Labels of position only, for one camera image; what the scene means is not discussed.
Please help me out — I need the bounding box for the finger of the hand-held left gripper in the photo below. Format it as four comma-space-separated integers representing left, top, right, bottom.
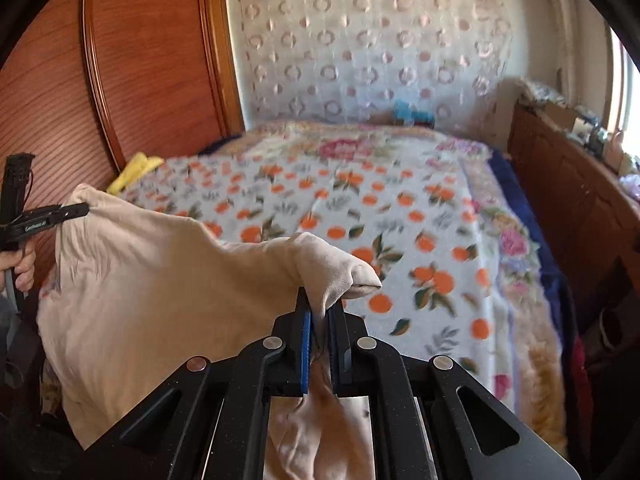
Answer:
52, 201, 91, 223

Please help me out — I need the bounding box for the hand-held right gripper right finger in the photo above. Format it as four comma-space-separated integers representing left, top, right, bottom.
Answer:
327, 300, 583, 480

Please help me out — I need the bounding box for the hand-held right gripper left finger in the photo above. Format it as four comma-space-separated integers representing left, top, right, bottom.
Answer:
82, 287, 313, 480

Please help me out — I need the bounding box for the beige printed t-shirt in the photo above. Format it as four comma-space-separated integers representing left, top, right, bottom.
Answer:
37, 183, 383, 480

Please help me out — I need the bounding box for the person's left hand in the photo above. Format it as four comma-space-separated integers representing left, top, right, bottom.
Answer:
0, 246, 37, 293

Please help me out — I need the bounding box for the yellow cloth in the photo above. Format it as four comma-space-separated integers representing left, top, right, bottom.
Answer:
106, 154, 165, 195

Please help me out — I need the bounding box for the wooden slatted wardrobe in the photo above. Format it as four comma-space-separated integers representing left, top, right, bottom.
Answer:
0, 0, 247, 286

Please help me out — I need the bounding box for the floral blanket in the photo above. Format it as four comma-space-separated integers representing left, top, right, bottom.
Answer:
200, 119, 572, 453

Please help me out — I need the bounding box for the dark blue blanket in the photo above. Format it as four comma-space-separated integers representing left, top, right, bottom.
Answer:
487, 149, 582, 413

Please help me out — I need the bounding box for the red cloth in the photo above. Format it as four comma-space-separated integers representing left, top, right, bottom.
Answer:
570, 335, 603, 441

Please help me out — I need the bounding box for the blue toy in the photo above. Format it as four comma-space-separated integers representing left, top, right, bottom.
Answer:
392, 100, 437, 127

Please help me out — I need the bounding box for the wooden low cabinet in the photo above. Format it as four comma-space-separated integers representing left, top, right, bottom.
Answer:
506, 99, 640, 323

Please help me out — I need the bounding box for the circle pattern sheer curtain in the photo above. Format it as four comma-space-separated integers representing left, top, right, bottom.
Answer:
224, 0, 517, 135

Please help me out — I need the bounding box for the cardboard box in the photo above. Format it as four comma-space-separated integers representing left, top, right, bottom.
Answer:
542, 102, 582, 132

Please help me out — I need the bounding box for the folded patterned cloth stack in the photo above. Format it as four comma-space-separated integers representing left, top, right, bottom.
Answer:
517, 77, 567, 107

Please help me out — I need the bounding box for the window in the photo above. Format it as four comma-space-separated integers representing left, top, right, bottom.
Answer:
606, 27, 640, 153

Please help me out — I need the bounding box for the tied beige window curtain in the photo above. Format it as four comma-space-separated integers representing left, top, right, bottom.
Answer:
544, 0, 617, 107

